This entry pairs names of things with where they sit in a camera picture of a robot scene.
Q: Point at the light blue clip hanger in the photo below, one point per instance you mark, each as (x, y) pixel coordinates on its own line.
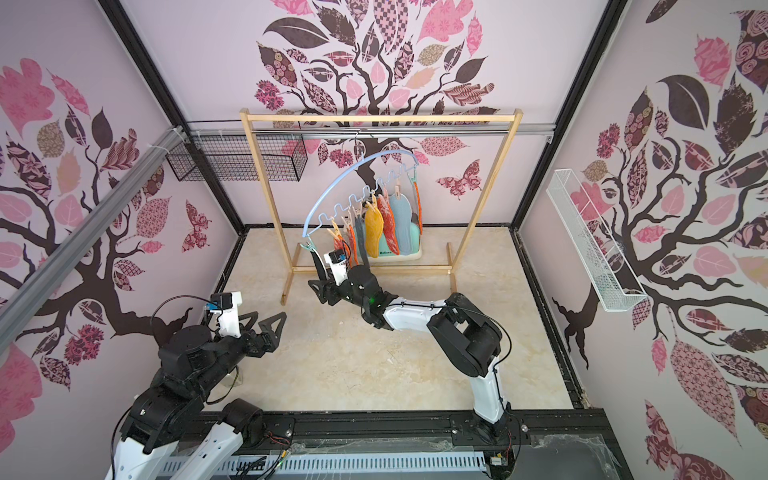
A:
(331, 205)

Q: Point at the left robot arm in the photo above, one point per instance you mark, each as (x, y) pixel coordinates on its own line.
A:
(193, 362)

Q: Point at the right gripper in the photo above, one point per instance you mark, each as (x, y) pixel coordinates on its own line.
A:
(335, 289)

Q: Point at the grey aluminium rail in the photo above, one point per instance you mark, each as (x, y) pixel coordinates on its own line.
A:
(32, 294)

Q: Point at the light blue insole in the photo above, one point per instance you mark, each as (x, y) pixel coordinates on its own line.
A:
(402, 212)

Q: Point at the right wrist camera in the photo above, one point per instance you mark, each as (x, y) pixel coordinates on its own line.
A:
(337, 261)

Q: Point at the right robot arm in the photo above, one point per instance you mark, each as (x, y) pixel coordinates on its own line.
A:
(470, 340)

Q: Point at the orange edged insole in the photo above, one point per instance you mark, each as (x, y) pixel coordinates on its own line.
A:
(419, 205)

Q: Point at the white slotted cable duct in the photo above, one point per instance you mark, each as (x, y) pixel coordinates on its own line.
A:
(344, 465)

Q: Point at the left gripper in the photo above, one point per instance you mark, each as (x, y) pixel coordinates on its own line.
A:
(269, 341)

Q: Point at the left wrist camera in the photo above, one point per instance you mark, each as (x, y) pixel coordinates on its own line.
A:
(225, 307)

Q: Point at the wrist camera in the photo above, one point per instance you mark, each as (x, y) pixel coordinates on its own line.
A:
(337, 261)
(225, 307)

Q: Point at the yellow insole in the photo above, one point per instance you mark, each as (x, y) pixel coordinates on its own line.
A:
(373, 224)

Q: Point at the white wire shelf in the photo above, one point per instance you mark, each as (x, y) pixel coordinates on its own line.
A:
(581, 206)

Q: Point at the black wire basket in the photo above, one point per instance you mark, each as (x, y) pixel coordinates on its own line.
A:
(228, 157)

